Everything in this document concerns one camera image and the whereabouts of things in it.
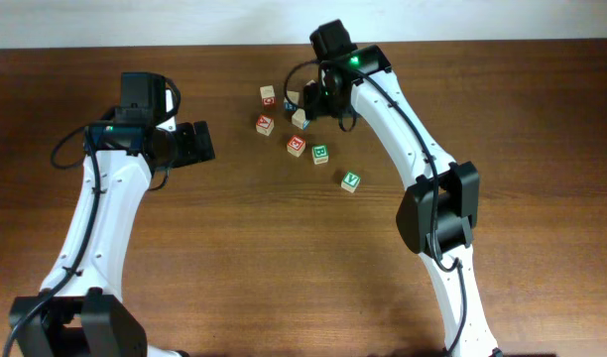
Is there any plain face number block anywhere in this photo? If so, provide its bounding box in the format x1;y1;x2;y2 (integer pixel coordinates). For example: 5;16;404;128
291;109;309;130

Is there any green letter B block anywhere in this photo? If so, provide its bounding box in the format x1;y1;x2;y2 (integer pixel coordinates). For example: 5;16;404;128
311;145;329;165

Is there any green letter V block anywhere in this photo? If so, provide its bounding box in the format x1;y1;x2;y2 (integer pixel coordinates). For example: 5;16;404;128
341;171;361;193

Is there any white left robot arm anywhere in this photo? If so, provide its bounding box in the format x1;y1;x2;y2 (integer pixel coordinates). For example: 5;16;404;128
2;72;215;356

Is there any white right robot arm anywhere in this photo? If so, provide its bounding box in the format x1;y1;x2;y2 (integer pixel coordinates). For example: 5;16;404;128
303;20;502;356

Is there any blue letter wooden block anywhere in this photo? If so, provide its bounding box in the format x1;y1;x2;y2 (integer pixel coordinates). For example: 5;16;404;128
284;90;300;111

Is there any red letter E block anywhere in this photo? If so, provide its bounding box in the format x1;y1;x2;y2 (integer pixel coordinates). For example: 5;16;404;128
286;135;306;157

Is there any red letter C block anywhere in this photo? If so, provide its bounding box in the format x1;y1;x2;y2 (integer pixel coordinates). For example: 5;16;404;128
260;85;276;107

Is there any red letter A block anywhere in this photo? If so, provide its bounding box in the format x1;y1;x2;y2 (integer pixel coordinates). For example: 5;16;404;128
255;115;275;136

